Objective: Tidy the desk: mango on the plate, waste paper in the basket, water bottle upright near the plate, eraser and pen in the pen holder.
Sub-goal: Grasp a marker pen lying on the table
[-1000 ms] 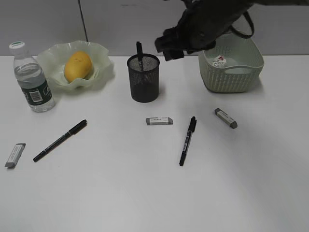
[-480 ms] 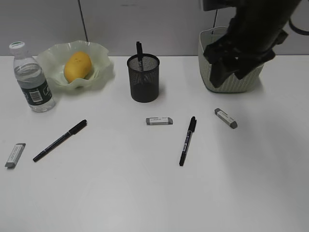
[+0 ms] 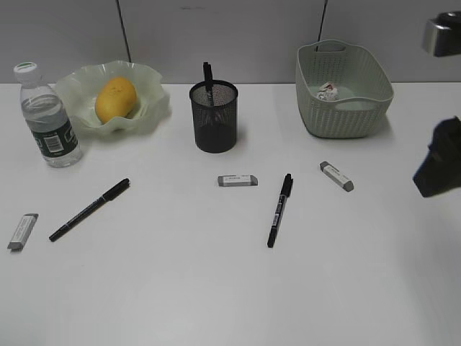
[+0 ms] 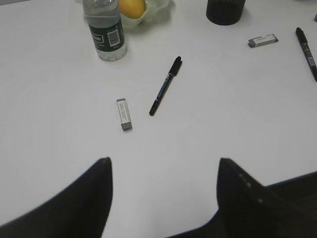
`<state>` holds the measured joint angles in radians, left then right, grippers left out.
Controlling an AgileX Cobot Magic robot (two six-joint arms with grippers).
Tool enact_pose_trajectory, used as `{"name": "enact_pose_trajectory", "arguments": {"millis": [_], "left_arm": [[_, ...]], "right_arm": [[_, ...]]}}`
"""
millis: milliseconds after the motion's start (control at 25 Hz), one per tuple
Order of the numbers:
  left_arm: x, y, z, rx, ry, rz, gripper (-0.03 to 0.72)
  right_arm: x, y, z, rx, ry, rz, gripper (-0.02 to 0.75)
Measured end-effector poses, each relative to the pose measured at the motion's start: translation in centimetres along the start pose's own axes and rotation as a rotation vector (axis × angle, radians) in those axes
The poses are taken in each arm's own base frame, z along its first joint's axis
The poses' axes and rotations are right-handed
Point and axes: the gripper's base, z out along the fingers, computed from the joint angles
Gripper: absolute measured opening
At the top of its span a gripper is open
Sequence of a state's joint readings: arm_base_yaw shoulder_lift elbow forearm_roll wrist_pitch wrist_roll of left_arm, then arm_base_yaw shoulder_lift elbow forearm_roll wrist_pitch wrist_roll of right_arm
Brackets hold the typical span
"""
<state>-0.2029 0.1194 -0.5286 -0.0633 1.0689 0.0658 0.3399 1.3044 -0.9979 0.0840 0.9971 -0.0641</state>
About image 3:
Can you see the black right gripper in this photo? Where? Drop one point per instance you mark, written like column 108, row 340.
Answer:
column 440, row 170

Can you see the waste paper ball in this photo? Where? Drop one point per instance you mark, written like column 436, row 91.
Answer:
column 328, row 92

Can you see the black marker pen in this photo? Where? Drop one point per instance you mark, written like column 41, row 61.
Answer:
column 109, row 195
column 207, row 71
column 282, row 199

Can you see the yellow mango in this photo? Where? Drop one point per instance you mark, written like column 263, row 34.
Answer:
column 116, row 99

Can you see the clear water bottle green label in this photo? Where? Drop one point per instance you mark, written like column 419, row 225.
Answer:
column 46, row 117

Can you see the grey eraser at right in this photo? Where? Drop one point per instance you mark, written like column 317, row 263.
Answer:
column 335, row 175

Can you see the grey eraser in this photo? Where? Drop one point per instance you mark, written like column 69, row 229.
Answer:
column 335, row 175
column 237, row 180
column 22, row 231

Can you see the pale green woven basket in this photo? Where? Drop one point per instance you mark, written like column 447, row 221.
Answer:
column 365, row 92

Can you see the grey eraser in middle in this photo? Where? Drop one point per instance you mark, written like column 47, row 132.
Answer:
column 237, row 180

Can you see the black mesh pen holder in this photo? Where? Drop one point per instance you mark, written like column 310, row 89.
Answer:
column 215, row 127

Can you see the pale green wavy plate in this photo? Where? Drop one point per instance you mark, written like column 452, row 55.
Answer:
column 80, row 89

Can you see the grey eraser at left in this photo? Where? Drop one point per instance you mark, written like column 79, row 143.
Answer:
column 22, row 231

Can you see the silver camera box right wrist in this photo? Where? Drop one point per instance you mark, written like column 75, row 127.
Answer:
column 442, row 35

